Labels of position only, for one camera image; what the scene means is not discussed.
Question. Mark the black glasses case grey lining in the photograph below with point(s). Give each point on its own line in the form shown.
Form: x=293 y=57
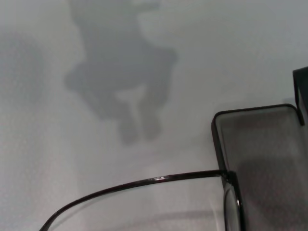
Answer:
x=264 y=144

